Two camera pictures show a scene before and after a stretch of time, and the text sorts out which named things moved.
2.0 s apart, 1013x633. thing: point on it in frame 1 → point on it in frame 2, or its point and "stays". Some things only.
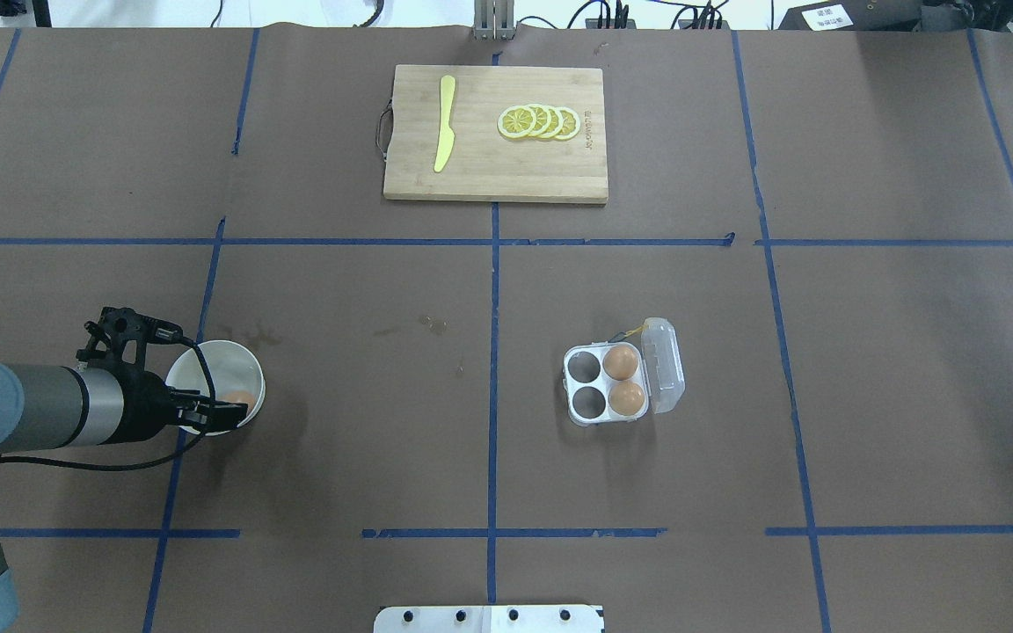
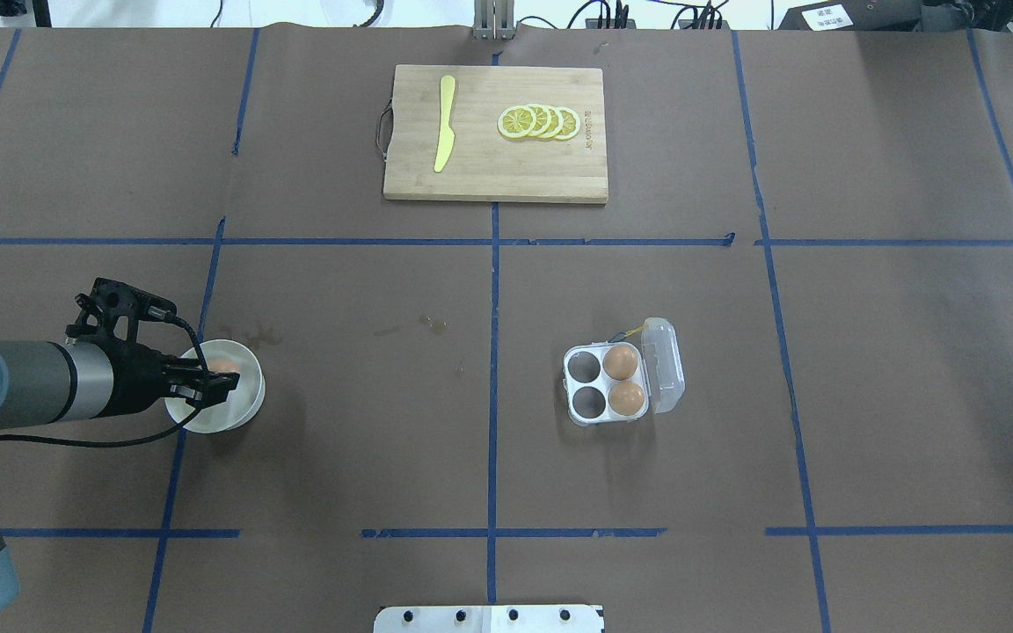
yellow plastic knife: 446,137 stays
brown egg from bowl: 240,397 → 222,365
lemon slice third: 557,120 stays
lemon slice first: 516,122 stays
